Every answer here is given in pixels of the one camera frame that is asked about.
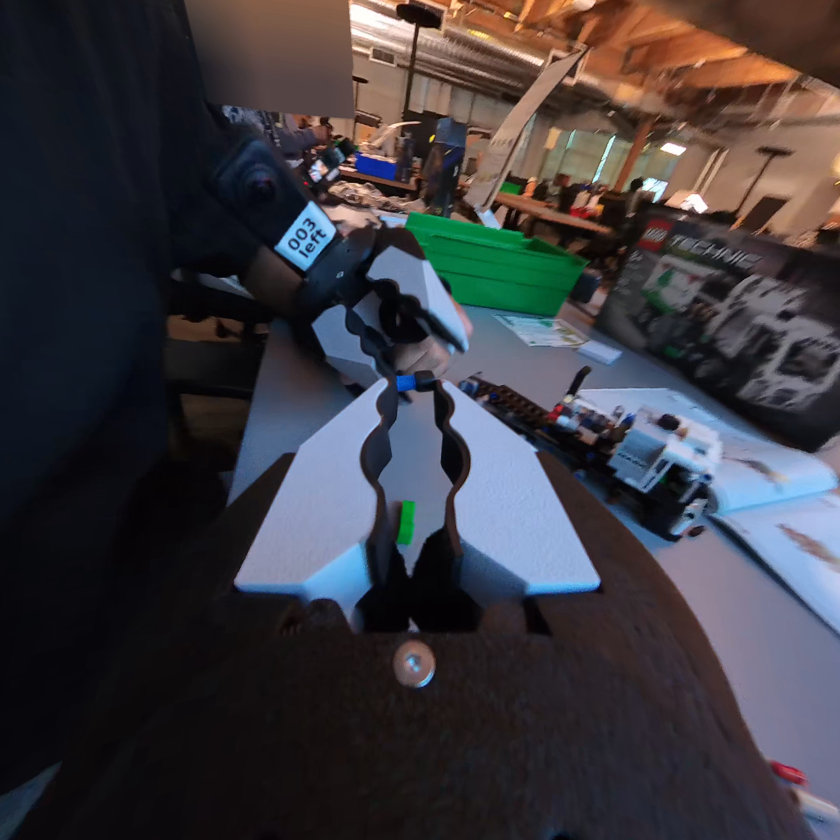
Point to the sticker sheet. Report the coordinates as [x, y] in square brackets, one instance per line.
[538, 330]

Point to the red lego pin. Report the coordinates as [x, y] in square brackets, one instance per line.
[787, 773]

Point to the green plastic bin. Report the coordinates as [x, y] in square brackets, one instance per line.
[499, 269]

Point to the white banner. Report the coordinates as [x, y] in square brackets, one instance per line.
[525, 124]

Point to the black lego set box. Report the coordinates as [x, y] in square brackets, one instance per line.
[722, 328]

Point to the black floor lamp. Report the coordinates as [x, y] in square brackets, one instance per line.
[774, 152]
[418, 13]

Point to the open instruction booklet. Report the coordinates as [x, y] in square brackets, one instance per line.
[774, 472]

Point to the tan lego pin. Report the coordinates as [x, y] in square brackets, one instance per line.
[814, 806]

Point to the dark cylindrical container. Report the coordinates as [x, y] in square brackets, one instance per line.
[586, 287]

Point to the green lego piece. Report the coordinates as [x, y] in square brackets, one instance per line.
[407, 522]

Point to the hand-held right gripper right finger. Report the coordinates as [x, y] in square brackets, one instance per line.
[518, 518]

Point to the background wooden table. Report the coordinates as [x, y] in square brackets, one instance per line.
[558, 220]

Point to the lego truck model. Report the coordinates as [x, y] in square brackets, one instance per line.
[656, 453]

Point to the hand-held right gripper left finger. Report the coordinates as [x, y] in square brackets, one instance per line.
[315, 512]

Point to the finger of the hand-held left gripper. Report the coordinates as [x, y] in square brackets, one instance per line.
[341, 341]
[420, 289]

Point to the person's left hand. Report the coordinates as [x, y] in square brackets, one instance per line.
[423, 358]

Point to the blue lego pin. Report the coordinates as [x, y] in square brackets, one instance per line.
[407, 383]

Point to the small white block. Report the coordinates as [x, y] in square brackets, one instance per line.
[600, 354]

